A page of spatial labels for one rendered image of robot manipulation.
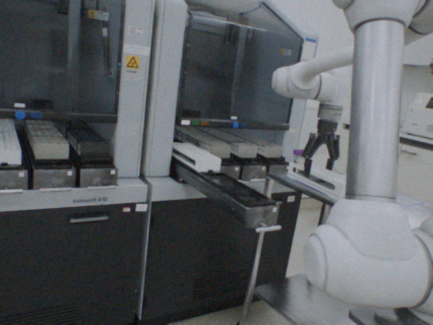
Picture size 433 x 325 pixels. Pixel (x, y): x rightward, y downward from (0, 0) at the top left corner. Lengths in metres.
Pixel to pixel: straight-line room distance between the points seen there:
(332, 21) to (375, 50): 2.81
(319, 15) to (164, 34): 2.23
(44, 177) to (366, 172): 1.02
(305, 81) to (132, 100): 0.65
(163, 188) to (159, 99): 0.36
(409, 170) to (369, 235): 2.78
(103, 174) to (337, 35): 2.79
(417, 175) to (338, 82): 2.17
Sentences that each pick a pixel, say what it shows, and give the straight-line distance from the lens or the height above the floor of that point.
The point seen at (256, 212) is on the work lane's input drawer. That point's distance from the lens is 1.18.
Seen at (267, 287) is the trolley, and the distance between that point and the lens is 1.80.
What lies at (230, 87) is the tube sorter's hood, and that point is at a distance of 1.65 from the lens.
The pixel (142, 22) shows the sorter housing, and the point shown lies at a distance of 1.48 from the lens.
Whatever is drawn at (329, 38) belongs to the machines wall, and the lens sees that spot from 3.64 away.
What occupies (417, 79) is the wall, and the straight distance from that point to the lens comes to 4.29.
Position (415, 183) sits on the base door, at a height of 0.52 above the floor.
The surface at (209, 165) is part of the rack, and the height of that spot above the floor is 0.84.
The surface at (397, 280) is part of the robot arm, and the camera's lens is 0.80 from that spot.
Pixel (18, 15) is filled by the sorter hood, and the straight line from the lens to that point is 1.38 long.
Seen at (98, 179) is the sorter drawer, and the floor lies 0.77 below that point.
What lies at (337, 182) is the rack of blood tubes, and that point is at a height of 0.88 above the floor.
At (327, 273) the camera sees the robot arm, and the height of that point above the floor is 0.86.
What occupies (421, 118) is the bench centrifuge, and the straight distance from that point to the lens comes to 3.50.
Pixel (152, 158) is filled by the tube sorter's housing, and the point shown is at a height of 0.82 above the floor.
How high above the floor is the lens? 1.20
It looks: 14 degrees down
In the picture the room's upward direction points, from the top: 8 degrees clockwise
